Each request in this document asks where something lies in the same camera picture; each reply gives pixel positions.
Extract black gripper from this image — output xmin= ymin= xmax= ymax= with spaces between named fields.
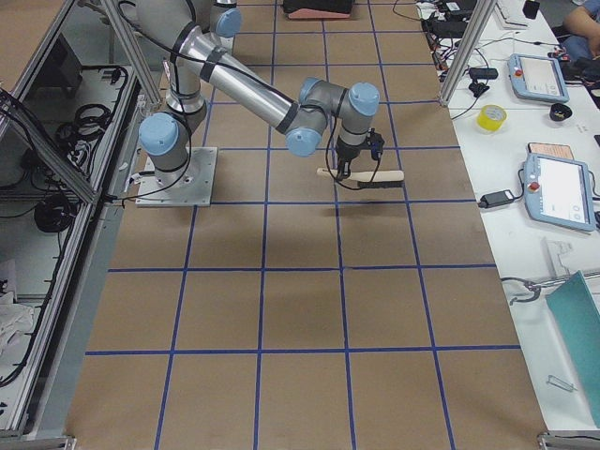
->
xmin=335 ymin=128 xmax=385 ymax=174

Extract white brush black bristles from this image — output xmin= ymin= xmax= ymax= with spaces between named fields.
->
xmin=317 ymin=168 xmax=405 ymax=190

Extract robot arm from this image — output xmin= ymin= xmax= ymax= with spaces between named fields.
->
xmin=135 ymin=1 xmax=384 ymax=182

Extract bin with black bag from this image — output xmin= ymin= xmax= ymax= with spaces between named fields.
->
xmin=281 ymin=0 xmax=354 ymax=20

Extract yellow tape roll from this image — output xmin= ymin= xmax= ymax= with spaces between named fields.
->
xmin=476 ymin=104 xmax=507 ymax=132

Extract black power adapter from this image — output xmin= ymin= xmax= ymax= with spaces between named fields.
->
xmin=477 ymin=189 xmax=516 ymax=209

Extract upper teach pendant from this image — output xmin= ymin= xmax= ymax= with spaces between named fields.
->
xmin=507 ymin=53 xmax=570 ymax=103

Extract teach pendant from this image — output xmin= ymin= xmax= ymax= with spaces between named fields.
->
xmin=507 ymin=53 xmax=570 ymax=103
xmin=523 ymin=153 xmax=596 ymax=233

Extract lower teach pendant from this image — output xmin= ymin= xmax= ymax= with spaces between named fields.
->
xmin=523 ymin=153 xmax=596 ymax=233

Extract black small bowl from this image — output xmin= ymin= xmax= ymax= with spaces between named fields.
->
xmin=548 ymin=103 xmax=573 ymax=123

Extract teal tray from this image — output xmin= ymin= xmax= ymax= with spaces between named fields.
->
xmin=547 ymin=272 xmax=599 ymax=404

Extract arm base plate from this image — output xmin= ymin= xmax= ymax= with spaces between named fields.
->
xmin=135 ymin=147 xmax=218 ymax=208

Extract aluminium frame post right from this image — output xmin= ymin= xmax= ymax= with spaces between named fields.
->
xmin=439 ymin=0 xmax=497 ymax=107

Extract glass cabinet with cables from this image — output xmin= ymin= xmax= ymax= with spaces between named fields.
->
xmin=1 ymin=1 xmax=158 ymax=449

